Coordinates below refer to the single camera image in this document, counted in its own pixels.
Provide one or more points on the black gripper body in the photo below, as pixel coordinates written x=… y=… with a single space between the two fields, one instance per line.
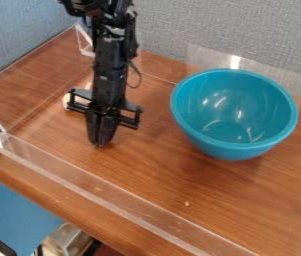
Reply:
x=126 y=112

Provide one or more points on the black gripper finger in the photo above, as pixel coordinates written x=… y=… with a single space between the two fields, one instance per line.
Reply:
x=109 y=125
x=93 y=125

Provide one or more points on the blue plastic bowl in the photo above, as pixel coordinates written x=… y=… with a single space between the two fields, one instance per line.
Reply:
x=236 y=113

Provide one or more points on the toy mushroom brown cap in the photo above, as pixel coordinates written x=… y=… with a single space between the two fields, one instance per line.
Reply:
x=65 y=101

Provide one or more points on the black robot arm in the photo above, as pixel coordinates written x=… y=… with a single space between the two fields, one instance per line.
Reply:
x=111 y=20

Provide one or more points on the clear acrylic front barrier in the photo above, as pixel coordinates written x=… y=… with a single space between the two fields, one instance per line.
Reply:
x=131 y=224

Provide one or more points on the clear acrylic corner bracket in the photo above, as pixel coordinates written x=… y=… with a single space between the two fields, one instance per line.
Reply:
x=85 y=42

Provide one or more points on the metal frame under table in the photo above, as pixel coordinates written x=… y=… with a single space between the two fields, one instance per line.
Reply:
x=67 y=241

